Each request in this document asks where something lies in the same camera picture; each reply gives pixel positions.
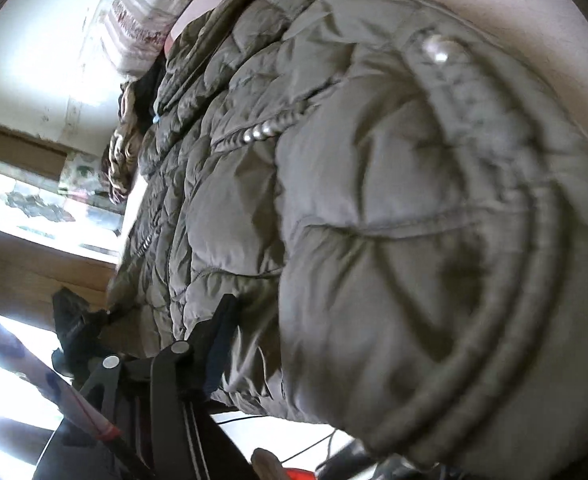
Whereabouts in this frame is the white labelled cable with red tip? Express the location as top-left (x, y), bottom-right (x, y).
top-left (0, 288), bottom-right (123, 442)

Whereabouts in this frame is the black clothing pile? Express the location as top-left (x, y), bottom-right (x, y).
top-left (118, 53), bottom-right (166, 128)

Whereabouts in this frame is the floral curtain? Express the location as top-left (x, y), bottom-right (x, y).
top-left (0, 152), bottom-right (125, 263)

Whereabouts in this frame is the left hand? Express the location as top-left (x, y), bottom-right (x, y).
top-left (251, 448), bottom-right (289, 480)

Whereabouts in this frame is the beige patterned blanket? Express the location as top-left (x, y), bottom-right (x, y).
top-left (101, 81), bottom-right (144, 205)

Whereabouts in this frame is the grey quilted puffer jacket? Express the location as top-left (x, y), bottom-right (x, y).
top-left (108, 0), bottom-right (588, 479)

